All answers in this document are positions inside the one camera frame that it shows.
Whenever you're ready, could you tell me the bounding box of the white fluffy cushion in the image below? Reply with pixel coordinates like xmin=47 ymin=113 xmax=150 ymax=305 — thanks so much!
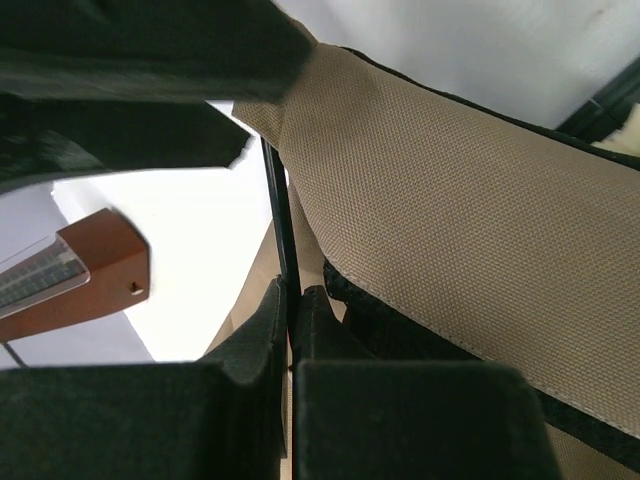
xmin=593 ymin=103 xmax=640 ymax=157

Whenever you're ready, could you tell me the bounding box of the brown wooden metronome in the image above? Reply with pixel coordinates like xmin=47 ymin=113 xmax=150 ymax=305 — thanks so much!
xmin=1 ymin=209 xmax=151 ymax=343

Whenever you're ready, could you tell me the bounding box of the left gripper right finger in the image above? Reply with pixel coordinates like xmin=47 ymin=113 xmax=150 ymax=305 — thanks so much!
xmin=292 ymin=286 xmax=561 ymax=479

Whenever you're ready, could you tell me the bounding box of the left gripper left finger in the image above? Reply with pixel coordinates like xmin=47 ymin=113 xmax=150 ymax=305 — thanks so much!
xmin=1 ymin=279 xmax=287 ymax=479

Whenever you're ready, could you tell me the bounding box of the beige fabric pet tent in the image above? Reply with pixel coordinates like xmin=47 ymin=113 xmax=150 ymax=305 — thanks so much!
xmin=232 ymin=43 xmax=639 ymax=479

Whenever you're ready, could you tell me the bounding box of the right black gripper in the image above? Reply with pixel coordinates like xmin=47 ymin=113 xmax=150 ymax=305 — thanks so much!
xmin=1 ymin=1 xmax=314 ymax=193

